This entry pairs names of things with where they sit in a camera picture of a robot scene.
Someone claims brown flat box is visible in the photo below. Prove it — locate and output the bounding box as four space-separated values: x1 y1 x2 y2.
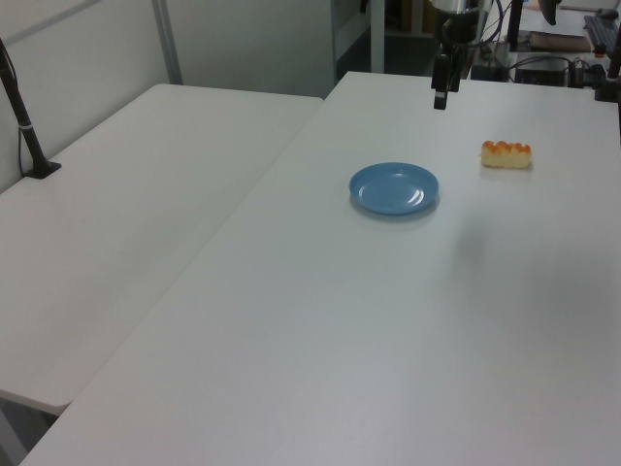
528 30 591 52

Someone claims black electronics box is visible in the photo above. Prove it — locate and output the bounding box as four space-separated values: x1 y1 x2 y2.
512 56 570 86

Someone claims black clamp stand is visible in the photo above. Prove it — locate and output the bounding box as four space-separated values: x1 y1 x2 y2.
593 0 621 104

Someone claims orange glazed bread loaf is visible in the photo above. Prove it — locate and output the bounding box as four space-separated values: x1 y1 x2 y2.
479 140 534 170

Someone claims grey metal frame post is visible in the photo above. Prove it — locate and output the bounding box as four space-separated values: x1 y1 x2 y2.
150 0 183 86

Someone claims black keyboard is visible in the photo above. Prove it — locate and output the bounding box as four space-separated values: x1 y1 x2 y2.
583 14 621 48

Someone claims blue round plate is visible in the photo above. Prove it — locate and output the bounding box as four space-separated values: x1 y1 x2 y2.
348 162 441 216

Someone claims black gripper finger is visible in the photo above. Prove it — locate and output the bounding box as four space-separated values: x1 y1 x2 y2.
432 53 452 112
447 51 462 94

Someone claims black camera stand pole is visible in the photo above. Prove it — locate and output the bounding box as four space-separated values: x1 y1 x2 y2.
0 37 63 181

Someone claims grey metal shelf frame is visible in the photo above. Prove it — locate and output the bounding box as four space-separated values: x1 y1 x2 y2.
331 0 389 84

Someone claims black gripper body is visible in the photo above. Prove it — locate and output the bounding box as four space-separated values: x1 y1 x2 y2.
435 9 480 58

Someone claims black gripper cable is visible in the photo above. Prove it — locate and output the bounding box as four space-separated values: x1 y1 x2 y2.
473 0 508 52

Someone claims black upright pole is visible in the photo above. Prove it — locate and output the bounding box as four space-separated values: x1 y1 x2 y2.
506 0 526 52

